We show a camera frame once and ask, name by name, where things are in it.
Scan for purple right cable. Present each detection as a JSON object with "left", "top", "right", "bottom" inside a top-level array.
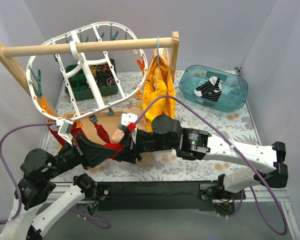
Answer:
[{"left": 134, "top": 94, "right": 289, "bottom": 236}]

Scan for white clip sock hanger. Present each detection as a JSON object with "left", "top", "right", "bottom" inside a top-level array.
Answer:
[{"left": 25, "top": 21, "right": 148, "bottom": 121}]

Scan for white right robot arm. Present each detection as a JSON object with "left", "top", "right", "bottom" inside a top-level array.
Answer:
[{"left": 112, "top": 113, "right": 289, "bottom": 200}]

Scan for black white striped sock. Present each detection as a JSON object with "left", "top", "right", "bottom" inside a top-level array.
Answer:
[{"left": 201, "top": 91, "right": 222, "bottom": 102}]

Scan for teal transparent plastic bin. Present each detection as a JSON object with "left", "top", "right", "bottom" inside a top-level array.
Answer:
[{"left": 179, "top": 65, "right": 249, "bottom": 112}]

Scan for wooden clothes rack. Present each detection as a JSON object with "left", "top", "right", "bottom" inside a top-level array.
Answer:
[{"left": 0, "top": 31, "right": 180, "bottom": 153}]

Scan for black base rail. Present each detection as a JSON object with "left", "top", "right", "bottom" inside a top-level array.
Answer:
[{"left": 76, "top": 181, "right": 246, "bottom": 212}]

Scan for yellow garment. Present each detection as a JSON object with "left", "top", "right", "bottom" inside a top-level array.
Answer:
[{"left": 142, "top": 55, "right": 176, "bottom": 132}]

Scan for blue wire hanger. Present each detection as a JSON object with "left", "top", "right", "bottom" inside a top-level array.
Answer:
[{"left": 155, "top": 36, "right": 160, "bottom": 91}]

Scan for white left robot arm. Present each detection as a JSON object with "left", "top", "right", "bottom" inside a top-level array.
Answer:
[{"left": 0, "top": 135, "right": 116, "bottom": 240}]

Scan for green compartment organizer box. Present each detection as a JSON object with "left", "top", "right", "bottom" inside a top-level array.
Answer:
[{"left": 64, "top": 58, "right": 120, "bottom": 102}]

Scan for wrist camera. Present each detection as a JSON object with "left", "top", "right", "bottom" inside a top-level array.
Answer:
[
  {"left": 56, "top": 118, "right": 74, "bottom": 145},
  {"left": 118, "top": 113, "right": 138, "bottom": 136}
]

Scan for red christmas sock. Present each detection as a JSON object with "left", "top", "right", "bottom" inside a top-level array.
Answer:
[
  {"left": 88, "top": 115, "right": 111, "bottom": 144},
  {"left": 104, "top": 143, "right": 124, "bottom": 160},
  {"left": 48, "top": 121, "right": 85, "bottom": 147}
]

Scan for white orange patterned cloth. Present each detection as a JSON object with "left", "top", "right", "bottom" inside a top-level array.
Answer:
[{"left": 118, "top": 48, "right": 177, "bottom": 140}]

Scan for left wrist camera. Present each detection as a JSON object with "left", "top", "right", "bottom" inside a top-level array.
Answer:
[{"left": 56, "top": 118, "right": 74, "bottom": 145}]

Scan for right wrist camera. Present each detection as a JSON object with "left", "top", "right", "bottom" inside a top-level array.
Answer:
[{"left": 118, "top": 113, "right": 138, "bottom": 136}]

